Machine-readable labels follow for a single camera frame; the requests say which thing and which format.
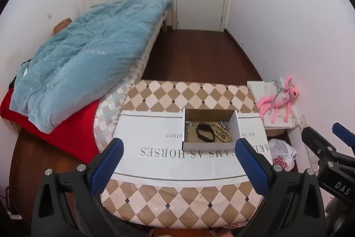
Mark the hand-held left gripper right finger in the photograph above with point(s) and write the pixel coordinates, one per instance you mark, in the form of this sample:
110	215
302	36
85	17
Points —
251	166

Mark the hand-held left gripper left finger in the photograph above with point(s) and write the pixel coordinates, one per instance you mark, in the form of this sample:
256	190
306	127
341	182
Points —
106	167

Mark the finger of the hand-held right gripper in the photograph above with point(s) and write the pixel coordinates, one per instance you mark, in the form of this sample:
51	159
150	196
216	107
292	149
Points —
317	144
345	133

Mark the white cardboard box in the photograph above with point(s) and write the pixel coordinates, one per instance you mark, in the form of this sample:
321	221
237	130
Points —
235	128

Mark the black smart band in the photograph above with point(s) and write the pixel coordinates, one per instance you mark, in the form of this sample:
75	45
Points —
206	138

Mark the white plastic bag red print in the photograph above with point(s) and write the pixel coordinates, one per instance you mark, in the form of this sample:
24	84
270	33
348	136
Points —
280	153

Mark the red blanket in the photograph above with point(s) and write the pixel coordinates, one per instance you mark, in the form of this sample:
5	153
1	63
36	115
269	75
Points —
75	131

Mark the checkered printed tablecloth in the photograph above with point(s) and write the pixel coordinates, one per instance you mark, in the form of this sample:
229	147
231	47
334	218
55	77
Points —
155	167

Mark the pink plush toy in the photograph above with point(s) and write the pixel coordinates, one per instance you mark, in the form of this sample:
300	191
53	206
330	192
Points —
280	99

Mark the white paper bag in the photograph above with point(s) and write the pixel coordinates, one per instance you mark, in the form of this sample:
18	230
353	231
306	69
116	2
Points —
258	89

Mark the light blue quilt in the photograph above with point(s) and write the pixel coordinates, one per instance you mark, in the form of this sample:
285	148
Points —
83	64

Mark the white wall sockets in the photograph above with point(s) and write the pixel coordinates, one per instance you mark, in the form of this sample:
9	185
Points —
302	121

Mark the wooden bed frame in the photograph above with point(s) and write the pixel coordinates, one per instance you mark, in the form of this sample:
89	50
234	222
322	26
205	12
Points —
164	21

